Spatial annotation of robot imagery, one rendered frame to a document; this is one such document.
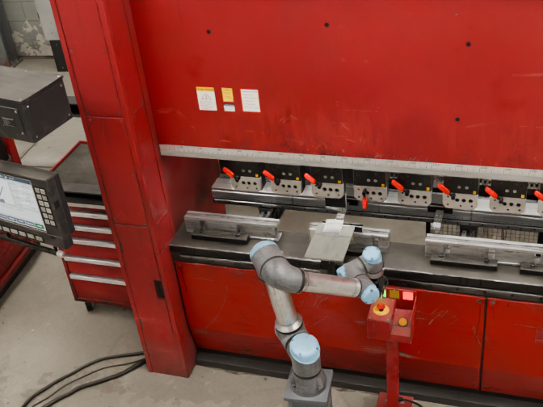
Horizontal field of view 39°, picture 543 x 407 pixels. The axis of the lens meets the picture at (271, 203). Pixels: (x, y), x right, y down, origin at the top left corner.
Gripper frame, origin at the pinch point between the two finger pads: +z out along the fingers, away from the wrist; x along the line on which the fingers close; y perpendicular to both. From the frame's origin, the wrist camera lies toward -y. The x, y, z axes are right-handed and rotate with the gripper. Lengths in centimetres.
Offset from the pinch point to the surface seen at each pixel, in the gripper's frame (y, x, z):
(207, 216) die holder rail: -37, -94, 7
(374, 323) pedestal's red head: 9.1, -1.9, 13.7
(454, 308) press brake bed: -11.2, 31.4, 29.3
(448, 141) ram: -50, 26, -45
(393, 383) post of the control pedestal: 19, 5, 56
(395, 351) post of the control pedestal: 11.6, 6.4, 35.5
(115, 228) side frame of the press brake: -17, -133, -6
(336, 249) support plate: -18.0, -22.1, -2.3
